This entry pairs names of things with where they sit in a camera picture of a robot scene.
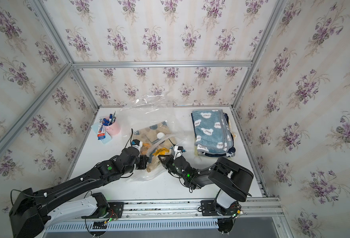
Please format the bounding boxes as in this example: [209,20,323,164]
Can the teal bear pattern blanket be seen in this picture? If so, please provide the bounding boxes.
[191,109,235,155]

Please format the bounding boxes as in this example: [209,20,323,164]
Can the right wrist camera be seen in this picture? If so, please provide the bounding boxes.
[172,145,186,159]

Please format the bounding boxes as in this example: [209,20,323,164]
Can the aluminium mounting rail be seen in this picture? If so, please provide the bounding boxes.
[35,196,285,222]

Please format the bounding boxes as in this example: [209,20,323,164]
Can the pink pen cup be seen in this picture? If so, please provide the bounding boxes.
[103,119,121,137]

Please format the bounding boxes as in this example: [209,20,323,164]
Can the blue pens in cup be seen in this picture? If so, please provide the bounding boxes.
[102,112,116,126]

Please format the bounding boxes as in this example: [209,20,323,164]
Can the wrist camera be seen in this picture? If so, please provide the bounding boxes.
[131,139,143,150]
[172,145,186,159]

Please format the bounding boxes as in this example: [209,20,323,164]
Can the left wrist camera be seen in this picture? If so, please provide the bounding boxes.
[131,139,143,150]

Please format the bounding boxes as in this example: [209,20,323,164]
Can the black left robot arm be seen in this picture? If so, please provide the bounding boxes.
[9,146,148,238]

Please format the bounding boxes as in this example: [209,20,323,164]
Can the beige flower pattern blanket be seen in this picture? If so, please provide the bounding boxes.
[132,121,176,173]

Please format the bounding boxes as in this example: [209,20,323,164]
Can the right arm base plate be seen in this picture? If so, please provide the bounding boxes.
[197,200,241,217]

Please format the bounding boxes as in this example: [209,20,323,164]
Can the white vacuum bag valve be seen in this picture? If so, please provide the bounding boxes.
[157,132,165,139]

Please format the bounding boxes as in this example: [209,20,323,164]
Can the aluminium frame crossbar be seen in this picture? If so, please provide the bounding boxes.
[72,60,252,68]

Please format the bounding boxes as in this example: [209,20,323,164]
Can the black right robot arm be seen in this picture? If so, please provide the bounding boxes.
[159,155,254,209]

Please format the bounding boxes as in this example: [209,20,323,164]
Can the navy blue star blanket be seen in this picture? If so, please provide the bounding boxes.
[194,111,237,158]

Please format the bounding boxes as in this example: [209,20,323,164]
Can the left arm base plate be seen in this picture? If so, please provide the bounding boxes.
[81,202,125,219]

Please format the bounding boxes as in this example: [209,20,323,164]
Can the clear plastic vacuum bag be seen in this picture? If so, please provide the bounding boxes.
[117,95,195,182]

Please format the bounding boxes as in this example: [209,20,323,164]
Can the light blue box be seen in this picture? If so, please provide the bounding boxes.
[91,117,112,144]

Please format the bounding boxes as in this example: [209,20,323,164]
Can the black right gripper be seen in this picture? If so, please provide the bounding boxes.
[157,155,188,182]

